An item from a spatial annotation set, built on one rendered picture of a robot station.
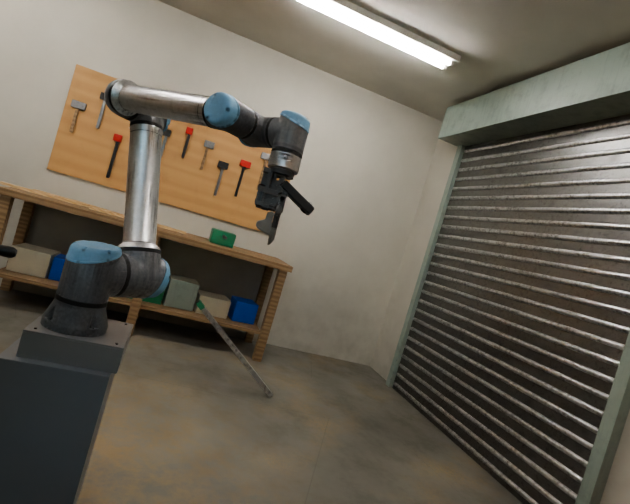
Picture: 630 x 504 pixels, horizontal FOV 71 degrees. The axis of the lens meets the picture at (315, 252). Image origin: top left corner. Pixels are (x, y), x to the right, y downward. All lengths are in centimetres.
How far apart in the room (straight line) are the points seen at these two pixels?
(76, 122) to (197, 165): 102
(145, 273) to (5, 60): 322
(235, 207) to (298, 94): 123
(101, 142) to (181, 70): 93
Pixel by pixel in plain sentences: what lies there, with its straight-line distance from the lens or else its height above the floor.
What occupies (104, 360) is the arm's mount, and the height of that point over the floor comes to 58.
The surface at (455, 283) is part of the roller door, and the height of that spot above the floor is 111.
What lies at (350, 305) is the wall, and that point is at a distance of 467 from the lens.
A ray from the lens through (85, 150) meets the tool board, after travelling 431.
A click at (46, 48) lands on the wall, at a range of 454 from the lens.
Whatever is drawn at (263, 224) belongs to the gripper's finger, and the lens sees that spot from 125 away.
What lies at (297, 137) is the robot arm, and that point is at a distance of 128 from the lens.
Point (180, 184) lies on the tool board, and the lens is 422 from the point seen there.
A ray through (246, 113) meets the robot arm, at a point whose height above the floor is 139.
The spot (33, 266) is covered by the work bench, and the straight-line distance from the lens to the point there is 397.
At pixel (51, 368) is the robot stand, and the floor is 55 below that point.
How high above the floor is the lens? 111
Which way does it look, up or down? 1 degrees down
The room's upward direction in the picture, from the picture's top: 17 degrees clockwise
